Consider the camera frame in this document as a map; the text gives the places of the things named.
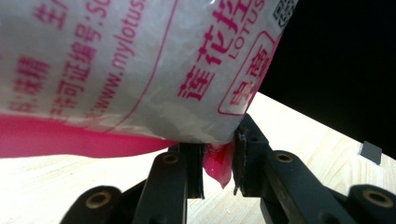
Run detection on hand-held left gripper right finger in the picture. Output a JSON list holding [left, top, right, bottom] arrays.
[[233, 113, 276, 198]]

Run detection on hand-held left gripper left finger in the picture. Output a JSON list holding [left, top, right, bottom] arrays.
[[167, 142, 206, 201]]

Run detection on pink printed bag white granules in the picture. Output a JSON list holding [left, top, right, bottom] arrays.
[[0, 0, 300, 189]]

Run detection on grey tape strip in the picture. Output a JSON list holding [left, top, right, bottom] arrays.
[[358, 140, 384, 166]]

